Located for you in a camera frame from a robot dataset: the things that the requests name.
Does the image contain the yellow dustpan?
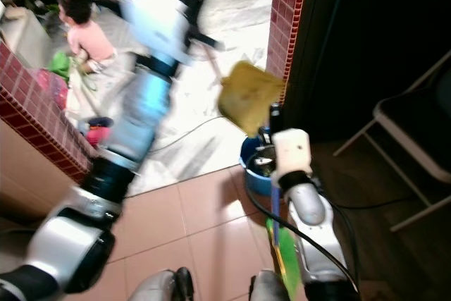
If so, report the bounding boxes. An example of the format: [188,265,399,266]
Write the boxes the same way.
[216,59,287,139]

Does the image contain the green broom with blue handle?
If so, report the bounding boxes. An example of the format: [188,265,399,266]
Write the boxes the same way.
[265,187,302,299]

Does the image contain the blue plastic bucket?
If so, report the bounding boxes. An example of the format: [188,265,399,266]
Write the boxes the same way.
[239,135,277,197]

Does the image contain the child in pink shirt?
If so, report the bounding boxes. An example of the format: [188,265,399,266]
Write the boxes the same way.
[57,0,118,70]

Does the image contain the robot right leg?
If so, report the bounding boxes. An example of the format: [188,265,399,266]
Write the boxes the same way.
[248,269,290,301]

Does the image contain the robot leg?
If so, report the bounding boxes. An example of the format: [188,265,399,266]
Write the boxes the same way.
[248,269,290,301]
[128,266,195,301]

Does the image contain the green plastic item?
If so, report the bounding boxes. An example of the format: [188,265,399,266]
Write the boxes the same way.
[49,50,72,81]

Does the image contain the pink toy with blue lid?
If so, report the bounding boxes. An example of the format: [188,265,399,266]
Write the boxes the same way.
[85,116,114,149]

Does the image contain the pink basket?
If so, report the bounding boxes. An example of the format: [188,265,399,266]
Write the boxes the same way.
[42,68,68,109]

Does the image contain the robot left leg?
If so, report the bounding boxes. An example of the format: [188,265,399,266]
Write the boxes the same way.
[128,266,195,301]

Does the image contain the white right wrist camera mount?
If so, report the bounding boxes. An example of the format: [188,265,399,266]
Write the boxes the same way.
[272,128,315,179]

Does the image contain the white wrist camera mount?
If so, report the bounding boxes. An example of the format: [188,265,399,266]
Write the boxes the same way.
[272,128,315,179]
[121,0,199,69]

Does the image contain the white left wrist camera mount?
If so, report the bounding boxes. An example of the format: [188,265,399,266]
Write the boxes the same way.
[121,0,199,69]

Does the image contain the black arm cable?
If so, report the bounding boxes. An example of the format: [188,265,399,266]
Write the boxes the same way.
[245,174,360,293]

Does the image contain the thin floor cable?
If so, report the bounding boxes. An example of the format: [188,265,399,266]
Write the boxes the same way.
[147,113,221,155]

